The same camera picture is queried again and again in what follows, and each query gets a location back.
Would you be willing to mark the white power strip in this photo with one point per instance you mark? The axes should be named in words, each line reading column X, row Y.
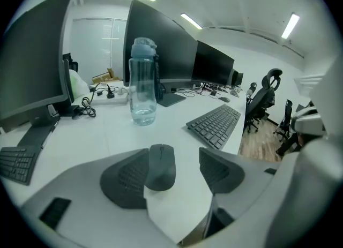
column 112, row 99

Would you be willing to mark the black computer mouse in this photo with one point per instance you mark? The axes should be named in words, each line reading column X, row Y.
column 160, row 169

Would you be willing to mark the thick black keyboard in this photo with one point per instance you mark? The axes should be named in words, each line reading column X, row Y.
column 17, row 164

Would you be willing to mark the black headrest office chair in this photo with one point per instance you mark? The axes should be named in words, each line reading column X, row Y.
column 261, row 99

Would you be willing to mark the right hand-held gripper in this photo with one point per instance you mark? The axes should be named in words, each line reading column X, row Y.
column 308, row 188

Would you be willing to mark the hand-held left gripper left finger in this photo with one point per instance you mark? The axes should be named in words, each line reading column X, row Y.
column 80, row 188

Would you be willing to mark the small black computer monitor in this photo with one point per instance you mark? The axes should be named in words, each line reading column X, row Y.
column 211, row 64

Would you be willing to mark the brown cardboard box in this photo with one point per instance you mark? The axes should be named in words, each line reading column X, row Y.
column 105, row 76

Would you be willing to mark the black power plug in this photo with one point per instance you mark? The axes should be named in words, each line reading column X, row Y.
column 110, row 93

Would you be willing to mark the small grey mouse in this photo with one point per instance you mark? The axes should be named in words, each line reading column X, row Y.
column 224, row 99

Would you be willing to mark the large black computer monitor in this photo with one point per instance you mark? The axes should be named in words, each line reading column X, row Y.
column 34, row 62

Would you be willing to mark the white plastic bag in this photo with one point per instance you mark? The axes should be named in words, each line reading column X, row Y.
column 78, row 85

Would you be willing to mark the clear blue-lid water bottle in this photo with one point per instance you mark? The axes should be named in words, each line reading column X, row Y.
column 142, row 89

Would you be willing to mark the black mesh office chair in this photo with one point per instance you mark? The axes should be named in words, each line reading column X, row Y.
column 286, row 118

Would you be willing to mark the wide black computer monitor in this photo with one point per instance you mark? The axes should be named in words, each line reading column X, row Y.
column 160, row 51

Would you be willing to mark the slim black keyboard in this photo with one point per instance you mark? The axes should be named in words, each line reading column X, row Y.
column 215, row 125

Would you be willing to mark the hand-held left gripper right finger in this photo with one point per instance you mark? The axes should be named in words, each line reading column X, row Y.
column 222, row 172

